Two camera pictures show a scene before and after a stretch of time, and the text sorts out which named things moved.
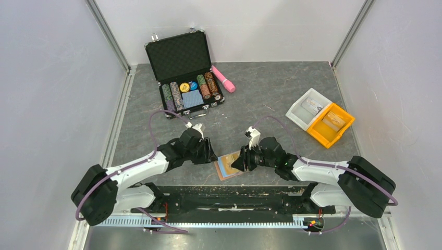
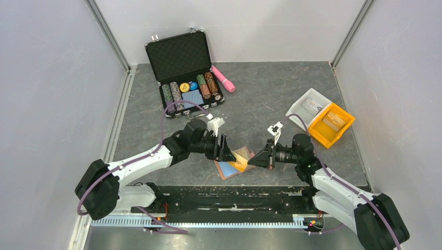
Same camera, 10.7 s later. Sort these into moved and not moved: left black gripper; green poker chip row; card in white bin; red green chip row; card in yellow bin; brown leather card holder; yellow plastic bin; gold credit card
Moved: gold credit card; left black gripper
Not moved: card in yellow bin; yellow plastic bin; red green chip row; card in white bin; brown leather card holder; green poker chip row
